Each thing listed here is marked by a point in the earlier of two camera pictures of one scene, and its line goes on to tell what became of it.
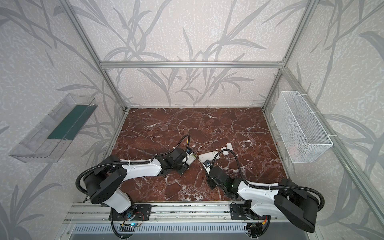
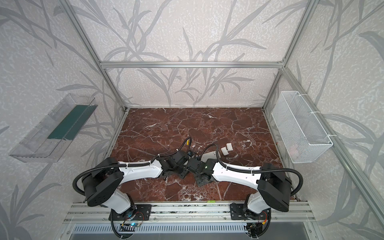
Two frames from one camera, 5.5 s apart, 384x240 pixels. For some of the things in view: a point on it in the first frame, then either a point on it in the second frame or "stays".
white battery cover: (229, 146) stays
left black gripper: (182, 163) stays
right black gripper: (211, 176) -> (193, 165)
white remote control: (209, 156) stays
